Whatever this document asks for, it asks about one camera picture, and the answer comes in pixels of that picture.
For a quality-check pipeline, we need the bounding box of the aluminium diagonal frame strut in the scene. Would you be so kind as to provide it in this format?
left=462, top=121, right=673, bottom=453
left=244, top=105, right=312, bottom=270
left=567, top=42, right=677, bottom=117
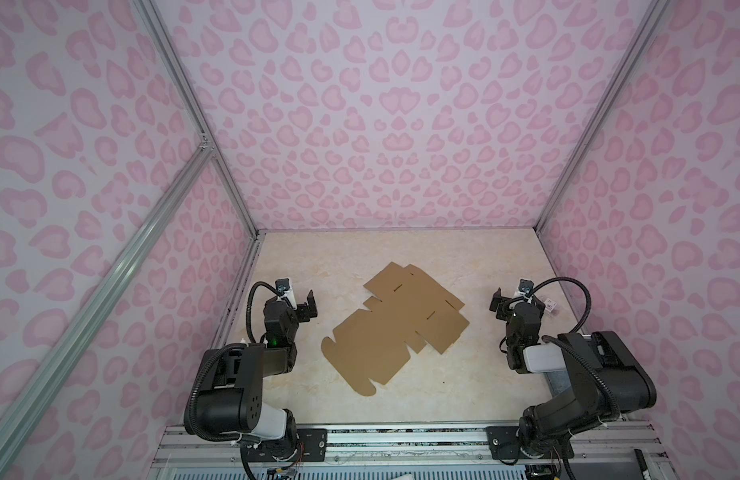
left=0, top=140, right=215, bottom=478

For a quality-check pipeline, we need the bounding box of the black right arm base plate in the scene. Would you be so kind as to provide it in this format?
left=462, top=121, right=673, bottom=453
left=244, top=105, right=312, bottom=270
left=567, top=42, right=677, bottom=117
left=485, top=426, right=575, bottom=466

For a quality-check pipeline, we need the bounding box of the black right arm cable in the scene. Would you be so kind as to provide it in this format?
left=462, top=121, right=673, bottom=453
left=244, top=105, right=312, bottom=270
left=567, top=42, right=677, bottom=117
left=525, top=276, right=593, bottom=335

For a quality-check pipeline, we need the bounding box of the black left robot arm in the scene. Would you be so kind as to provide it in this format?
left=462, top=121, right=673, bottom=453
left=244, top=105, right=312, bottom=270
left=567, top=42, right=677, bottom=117
left=184, top=292, right=318, bottom=461

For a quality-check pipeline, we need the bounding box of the brown cardboard box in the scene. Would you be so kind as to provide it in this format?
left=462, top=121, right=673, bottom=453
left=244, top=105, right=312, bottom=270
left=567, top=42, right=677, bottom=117
left=321, top=262, right=469, bottom=397

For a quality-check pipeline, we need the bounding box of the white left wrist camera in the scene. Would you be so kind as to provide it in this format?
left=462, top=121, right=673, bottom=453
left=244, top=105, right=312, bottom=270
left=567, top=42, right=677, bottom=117
left=275, top=278, right=297, bottom=309

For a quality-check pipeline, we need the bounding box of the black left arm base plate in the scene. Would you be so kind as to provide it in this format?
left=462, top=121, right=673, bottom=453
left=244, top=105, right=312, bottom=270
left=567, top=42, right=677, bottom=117
left=241, top=427, right=328, bottom=463

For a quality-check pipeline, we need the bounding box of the grey foam pad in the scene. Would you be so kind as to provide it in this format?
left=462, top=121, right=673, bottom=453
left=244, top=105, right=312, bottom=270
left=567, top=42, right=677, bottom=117
left=543, top=370, right=571, bottom=397

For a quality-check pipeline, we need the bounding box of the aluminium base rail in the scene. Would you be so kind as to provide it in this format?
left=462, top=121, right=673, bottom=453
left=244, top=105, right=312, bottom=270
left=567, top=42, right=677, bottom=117
left=147, top=421, right=677, bottom=479

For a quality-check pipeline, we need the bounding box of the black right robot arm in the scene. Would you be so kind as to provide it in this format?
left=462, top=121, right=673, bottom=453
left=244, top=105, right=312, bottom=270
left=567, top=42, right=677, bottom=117
left=488, top=287, right=657, bottom=466

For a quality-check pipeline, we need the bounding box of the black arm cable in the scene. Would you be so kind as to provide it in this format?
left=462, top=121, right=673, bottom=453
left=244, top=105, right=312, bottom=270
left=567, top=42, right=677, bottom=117
left=245, top=280, right=287, bottom=344
left=525, top=276, right=593, bottom=335

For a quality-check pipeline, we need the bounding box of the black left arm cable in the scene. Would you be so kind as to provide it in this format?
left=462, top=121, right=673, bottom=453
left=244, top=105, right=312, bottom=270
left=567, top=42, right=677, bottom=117
left=245, top=280, right=287, bottom=344

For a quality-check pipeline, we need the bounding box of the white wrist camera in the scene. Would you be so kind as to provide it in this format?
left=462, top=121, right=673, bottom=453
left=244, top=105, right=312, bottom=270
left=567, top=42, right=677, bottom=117
left=275, top=278, right=297, bottom=309
left=514, top=278, right=535, bottom=301

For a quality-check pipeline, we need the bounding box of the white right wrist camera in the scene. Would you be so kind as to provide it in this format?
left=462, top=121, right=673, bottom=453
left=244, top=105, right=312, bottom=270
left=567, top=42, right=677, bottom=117
left=514, top=278, right=535, bottom=301

